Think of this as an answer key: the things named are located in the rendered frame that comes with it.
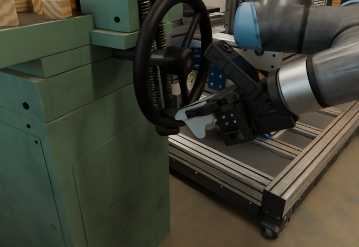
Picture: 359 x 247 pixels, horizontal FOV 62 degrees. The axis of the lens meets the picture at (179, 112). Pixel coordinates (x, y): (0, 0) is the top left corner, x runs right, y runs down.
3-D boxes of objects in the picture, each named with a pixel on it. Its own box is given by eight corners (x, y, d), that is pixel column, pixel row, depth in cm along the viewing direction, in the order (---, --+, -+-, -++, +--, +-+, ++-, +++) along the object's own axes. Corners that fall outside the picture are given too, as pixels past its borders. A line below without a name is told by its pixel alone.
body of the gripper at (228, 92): (221, 147, 49) (293, 132, 42) (200, 100, 48) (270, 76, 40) (238, 128, 55) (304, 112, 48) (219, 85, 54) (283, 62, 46)
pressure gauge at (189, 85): (186, 99, 95) (187, 75, 91) (176, 97, 97) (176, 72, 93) (196, 92, 100) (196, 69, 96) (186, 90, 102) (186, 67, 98)
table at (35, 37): (28, 82, 44) (18, 41, 41) (-70, 53, 58) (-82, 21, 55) (210, 21, 90) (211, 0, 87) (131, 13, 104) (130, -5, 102)
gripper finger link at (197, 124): (178, 146, 55) (219, 136, 49) (164, 117, 54) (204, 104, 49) (186, 139, 58) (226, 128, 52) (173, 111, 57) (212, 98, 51)
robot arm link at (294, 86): (301, 63, 38) (312, 49, 44) (267, 75, 40) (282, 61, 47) (322, 117, 39) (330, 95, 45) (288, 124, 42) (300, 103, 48)
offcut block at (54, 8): (55, 15, 62) (52, -3, 60) (72, 15, 61) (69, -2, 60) (45, 18, 58) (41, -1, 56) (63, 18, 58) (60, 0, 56)
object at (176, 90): (178, 117, 99) (178, 95, 95) (148, 109, 104) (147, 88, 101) (190, 108, 105) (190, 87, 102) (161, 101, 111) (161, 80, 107)
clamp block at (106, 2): (129, 33, 60) (125, -16, 56) (81, 26, 66) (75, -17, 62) (169, 22, 71) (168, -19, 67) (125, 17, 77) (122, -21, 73)
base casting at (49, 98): (44, 125, 59) (33, 82, 55) (-86, 75, 86) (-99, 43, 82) (168, 66, 93) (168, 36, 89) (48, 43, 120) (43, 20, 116)
